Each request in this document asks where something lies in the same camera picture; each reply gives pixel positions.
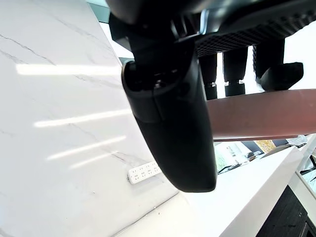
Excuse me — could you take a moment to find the white window frame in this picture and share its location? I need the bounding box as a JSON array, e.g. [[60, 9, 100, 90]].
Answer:
[[288, 134, 316, 198]]

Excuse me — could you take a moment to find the black cabinet front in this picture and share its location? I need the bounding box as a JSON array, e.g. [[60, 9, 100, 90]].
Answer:
[[255, 184, 316, 237]]

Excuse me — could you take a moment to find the clear plastic bag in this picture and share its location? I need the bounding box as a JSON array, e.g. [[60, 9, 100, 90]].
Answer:
[[289, 134, 308, 149]]

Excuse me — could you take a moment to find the brown wooden wall cabinet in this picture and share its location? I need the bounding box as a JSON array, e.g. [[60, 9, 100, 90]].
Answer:
[[206, 88, 316, 143]]

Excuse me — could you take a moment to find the white power strip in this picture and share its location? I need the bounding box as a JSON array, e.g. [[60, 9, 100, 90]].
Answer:
[[126, 161, 161, 185]]

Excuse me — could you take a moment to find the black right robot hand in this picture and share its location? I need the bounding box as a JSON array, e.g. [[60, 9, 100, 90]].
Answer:
[[105, 0, 316, 193]]

